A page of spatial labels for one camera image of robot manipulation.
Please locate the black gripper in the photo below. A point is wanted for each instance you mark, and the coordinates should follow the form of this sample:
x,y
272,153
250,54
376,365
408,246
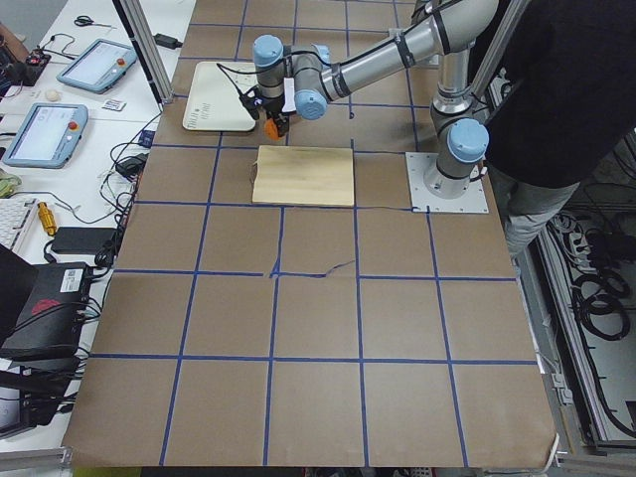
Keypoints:
x,y
272,106

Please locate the orange fruit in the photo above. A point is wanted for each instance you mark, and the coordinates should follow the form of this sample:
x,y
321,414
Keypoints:
x,y
270,129

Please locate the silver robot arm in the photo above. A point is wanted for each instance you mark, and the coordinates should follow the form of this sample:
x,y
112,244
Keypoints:
x,y
447,29

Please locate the cream tray with bear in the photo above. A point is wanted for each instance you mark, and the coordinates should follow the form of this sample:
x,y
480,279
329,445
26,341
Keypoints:
x,y
213,102

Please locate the wooden cutting board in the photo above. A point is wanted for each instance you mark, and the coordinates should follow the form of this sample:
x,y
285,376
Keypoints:
x,y
308,176

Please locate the black power adapter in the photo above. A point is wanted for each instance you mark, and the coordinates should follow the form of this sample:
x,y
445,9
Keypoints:
x,y
167,42

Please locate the small printed card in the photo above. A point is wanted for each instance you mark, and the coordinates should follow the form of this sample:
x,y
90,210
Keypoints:
x,y
114,105

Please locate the far blue teach pendant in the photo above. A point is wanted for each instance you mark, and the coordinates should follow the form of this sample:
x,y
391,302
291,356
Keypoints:
x,y
99,67

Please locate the blue teach pendant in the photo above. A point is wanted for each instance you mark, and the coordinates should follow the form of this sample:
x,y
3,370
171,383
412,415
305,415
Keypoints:
x,y
48,136
99,67

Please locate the black scissors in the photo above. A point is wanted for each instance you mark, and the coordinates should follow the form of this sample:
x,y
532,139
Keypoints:
x,y
84,21

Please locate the small white round ball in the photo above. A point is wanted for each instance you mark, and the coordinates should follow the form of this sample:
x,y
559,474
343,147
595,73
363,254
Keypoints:
x,y
52,95

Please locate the near blue teach pendant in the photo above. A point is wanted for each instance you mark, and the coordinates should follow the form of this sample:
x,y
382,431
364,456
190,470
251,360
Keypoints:
x,y
48,136

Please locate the black flat power brick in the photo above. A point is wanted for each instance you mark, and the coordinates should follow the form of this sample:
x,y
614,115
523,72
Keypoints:
x,y
78,240

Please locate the gold metal cylinder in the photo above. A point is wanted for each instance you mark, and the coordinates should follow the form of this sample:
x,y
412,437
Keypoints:
x,y
47,219

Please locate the white keyboard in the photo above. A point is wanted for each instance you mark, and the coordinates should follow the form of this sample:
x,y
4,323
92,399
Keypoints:
x,y
17,217

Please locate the person in black top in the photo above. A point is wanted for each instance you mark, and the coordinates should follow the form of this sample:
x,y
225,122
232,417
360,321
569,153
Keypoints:
x,y
572,67

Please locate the black electronics box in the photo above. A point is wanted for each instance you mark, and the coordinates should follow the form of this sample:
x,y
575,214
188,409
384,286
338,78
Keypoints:
x,y
41,308

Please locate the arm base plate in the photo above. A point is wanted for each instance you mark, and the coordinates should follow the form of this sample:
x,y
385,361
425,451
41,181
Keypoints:
x,y
431,192
413,48

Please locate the aluminium frame post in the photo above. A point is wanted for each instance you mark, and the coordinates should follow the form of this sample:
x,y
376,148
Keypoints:
x,y
132,17

